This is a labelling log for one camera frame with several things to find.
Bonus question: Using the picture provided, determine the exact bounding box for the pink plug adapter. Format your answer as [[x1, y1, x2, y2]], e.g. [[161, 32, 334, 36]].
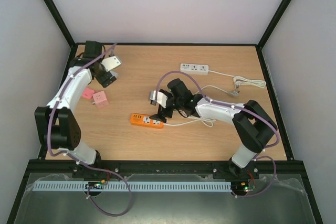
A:
[[81, 87, 95, 100]]

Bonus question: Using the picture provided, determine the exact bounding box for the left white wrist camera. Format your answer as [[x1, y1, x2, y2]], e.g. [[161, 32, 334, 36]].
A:
[[101, 55, 122, 72]]

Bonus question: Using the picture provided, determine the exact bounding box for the black aluminium frame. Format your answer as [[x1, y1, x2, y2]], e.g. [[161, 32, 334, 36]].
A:
[[7, 0, 322, 223]]

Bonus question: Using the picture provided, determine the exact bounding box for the white slotted cable duct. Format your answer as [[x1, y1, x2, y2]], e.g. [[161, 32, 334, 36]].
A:
[[32, 181, 232, 193]]

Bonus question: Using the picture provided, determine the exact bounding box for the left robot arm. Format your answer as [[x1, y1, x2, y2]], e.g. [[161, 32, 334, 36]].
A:
[[34, 41, 121, 167]]

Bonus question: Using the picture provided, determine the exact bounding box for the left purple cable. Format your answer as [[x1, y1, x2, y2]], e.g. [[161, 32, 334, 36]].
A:
[[47, 41, 133, 217]]

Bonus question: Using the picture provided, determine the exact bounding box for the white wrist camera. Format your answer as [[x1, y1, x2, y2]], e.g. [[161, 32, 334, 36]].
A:
[[101, 55, 122, 72], [149, 90, 169, 109]]

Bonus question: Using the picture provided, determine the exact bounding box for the pink cube socket adapter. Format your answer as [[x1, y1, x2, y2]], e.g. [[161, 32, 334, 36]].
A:
[[92, 91, 109, 108]]

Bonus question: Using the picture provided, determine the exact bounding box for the white usb charger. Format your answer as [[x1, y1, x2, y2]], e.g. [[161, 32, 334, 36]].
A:
[[110, 71, 118, 78]]

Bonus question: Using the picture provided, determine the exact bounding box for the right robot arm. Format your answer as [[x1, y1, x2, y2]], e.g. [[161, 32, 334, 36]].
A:
[[149, 78, 278, 178]]

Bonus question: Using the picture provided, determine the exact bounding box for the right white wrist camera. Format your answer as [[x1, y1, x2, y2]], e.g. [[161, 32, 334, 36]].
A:
[[149, 90, 169, 109]]

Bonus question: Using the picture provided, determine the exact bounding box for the orange strip white cable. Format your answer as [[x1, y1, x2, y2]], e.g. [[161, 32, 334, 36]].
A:
[[162, 84, 242, 128]]

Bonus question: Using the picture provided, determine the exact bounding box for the white power strip cable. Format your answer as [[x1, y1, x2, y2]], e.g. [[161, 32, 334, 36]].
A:
[[208, 69, 267, 89]]

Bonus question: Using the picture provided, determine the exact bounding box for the white power strip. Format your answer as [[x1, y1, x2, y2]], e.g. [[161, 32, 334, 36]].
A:
[[180, 63, 209, 75]]

